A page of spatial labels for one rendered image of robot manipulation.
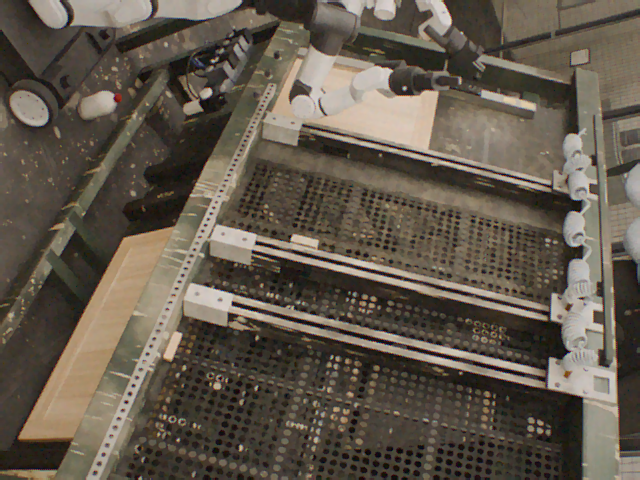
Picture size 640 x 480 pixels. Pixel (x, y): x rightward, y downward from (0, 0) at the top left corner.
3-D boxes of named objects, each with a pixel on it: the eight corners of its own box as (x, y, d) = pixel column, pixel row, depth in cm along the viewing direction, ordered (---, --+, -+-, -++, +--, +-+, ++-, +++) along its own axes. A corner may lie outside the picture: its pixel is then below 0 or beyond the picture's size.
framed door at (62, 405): (127, 241, 292) (124, 237, 290) (246, 215, 267) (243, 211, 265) (21, 442, 230) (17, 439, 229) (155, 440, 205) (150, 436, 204)
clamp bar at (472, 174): (268, 124, 273) (273, 68, 256) (595, 204, 264) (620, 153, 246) (260, 141, 266) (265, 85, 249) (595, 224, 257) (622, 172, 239)
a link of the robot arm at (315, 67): (276, 106, 244) (304, 46, 232) (292, 95, 255) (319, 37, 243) (307, 124, 243) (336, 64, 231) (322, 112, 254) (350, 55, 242)
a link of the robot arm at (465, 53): (485, 43, 289) (463, 22, 285) (483, 56, 282) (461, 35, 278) (461, 61, 297) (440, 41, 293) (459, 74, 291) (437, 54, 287)
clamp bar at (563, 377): (193, 293, 219) (192, 235, 201) (600, 393, 209) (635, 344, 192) (181, 320, 212) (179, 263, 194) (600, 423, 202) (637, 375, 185)
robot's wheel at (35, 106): (-3, 104, 279) (19, 77, 266) (3, 97, 282) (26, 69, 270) (38, 138, 286) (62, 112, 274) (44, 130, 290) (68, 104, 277)
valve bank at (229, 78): (206, 28, 305) (256, 10, 294) (223, 56, 313) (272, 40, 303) (159, 98, 271) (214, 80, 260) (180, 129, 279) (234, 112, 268)
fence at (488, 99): (299, 55, 305) (300, 47, 302) (532, 111, 298) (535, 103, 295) (296, 62, 302) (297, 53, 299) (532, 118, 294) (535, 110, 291)
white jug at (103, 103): (83, 94, 318) (117, 81, 309) (96, 112, 323) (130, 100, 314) (72, 108, 311) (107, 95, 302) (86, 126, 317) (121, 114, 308)
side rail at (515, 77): (312, 36, 326) (314, 15, 318) (563, 97, 318) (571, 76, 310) (308, 43, 322) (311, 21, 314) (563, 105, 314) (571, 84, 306)
